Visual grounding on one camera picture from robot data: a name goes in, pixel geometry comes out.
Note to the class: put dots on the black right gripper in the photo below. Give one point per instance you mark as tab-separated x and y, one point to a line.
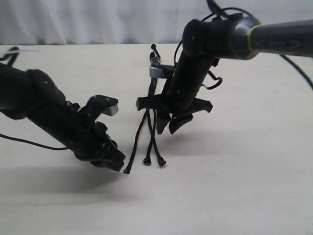
179	93

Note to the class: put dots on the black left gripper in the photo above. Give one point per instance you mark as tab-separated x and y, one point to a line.
90	143

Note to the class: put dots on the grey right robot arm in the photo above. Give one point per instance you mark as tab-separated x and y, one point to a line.
203	45

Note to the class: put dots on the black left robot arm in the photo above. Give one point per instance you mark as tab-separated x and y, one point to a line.
32	94

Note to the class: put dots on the white backdrop curtain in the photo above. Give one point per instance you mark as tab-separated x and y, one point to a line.
37	22

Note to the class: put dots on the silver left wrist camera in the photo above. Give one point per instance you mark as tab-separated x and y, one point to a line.
100	104

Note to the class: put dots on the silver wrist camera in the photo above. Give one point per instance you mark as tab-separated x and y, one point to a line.
161	71
100	104

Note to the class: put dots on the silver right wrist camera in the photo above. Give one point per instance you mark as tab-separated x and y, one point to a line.
161	71

